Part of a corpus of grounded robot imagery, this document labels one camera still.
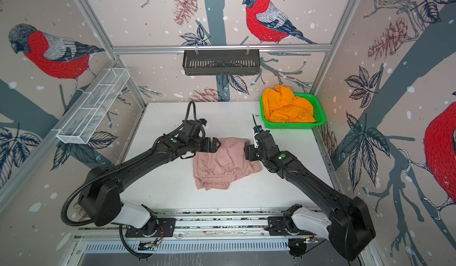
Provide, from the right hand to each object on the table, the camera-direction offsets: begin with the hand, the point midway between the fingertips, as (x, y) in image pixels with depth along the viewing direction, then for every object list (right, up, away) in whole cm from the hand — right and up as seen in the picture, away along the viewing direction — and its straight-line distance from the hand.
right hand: (248, 149), depth 82 cm
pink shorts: (-15, -11, +4) cm, 19 cm away
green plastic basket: (+45, +19, +24) cm, 55 cm away
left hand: (-17, +3, 0) cm, 17 cm away
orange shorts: (+23, +23, +29) cm, 44 cm away
